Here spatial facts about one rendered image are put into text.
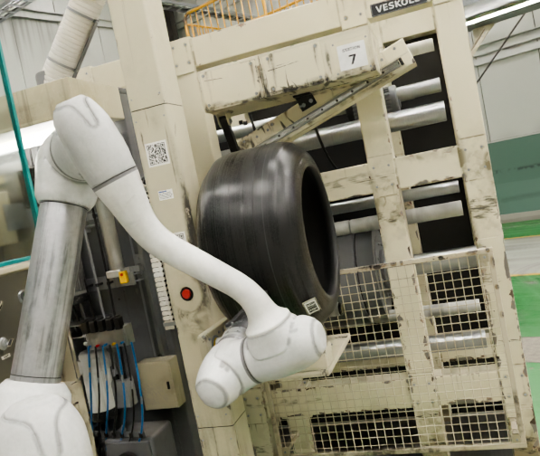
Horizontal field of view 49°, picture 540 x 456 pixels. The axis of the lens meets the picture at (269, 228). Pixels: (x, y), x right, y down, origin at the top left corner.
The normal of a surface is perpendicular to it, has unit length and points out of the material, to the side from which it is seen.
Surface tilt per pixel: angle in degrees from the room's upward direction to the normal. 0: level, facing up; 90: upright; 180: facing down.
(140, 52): 90
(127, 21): 90
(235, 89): 90
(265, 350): 95
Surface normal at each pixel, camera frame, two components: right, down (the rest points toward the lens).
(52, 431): 0.55, -0.47
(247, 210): -0.34, -0.25
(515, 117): -0.60, 0.17
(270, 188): -0.09, -0.46
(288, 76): -0.29, 0.11
